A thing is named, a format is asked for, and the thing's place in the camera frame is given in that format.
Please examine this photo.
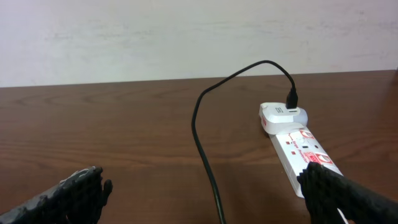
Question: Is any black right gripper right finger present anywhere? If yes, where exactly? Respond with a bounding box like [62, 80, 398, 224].
[297, 162, 397, 223]

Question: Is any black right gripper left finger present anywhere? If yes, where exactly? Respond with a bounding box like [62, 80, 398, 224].
[1, 166, 113, 224]

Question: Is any white power strip cord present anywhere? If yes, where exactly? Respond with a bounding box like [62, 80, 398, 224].
[337, 207, 349, 224]

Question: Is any black charging cable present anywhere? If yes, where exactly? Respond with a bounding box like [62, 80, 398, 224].
[190, 60, 299, 224]

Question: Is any white power strip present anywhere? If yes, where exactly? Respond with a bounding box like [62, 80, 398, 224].
[270, 128, 342, 198]

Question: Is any white usb charger plug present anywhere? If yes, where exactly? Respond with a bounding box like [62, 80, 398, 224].
[259, 103, 308, 135]

